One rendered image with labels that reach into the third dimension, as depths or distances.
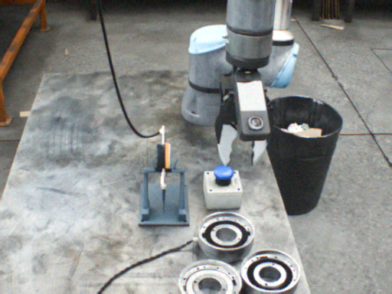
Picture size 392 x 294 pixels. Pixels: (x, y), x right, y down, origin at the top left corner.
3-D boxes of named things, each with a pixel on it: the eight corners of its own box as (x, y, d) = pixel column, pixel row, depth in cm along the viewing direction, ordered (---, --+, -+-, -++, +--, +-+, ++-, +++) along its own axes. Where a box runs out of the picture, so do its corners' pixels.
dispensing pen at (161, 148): (155, 213, 102) (156, 125, 102) (156, 210, 106) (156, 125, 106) (167, 213, 102) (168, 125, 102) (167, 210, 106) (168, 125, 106)
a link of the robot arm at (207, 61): (194, 65, 141) (195, 17, 133) (244, 72, 138) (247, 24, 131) (182, 85, 131) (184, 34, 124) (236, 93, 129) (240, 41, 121)
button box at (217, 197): (241, 208, 108) (243, 190, 106) (206, 210, 108) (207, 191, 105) (235, 184, 115) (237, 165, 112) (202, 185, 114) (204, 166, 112)
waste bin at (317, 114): (334, 218, 226) (354, 136, 202) (260, 223, 223) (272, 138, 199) (315, 171, 254) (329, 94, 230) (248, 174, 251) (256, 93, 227)
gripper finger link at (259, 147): (263, 147, 99) (259, 105, 94) (269, 166, 94) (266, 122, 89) (247, 150, 99) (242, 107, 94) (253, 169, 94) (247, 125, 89)
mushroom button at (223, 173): (233, 194, 108) (235, 174, 105) (213, 195, 108) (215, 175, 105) (230, 182, 111) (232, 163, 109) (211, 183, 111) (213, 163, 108)
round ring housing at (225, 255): (248, 226, 104) (250, 210, 102) (256, 263, 95) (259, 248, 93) (194, 227, 103) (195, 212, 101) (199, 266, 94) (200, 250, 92)
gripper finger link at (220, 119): (234, 142, 93) (247, 98, 89) (236, 147, 92) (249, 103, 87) (208, 138, 92) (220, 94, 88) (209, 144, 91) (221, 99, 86)
